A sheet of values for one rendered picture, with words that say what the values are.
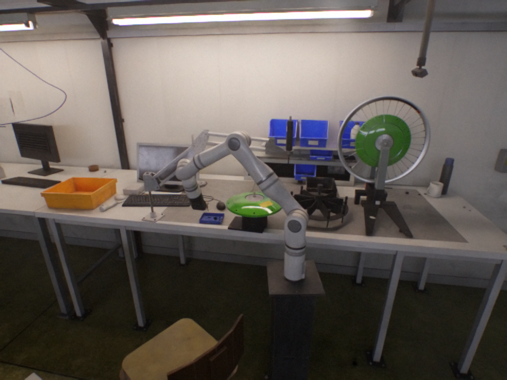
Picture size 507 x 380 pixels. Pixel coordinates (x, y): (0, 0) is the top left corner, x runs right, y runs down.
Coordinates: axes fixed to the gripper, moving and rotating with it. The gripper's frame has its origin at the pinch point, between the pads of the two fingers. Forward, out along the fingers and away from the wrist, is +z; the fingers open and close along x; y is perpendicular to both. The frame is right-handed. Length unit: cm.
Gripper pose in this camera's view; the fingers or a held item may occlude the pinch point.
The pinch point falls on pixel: (204, 210)
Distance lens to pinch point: 168.3
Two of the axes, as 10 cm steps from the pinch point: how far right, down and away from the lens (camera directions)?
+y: -2.4, 7.4, -6.3
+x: 9.6, 1.0, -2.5
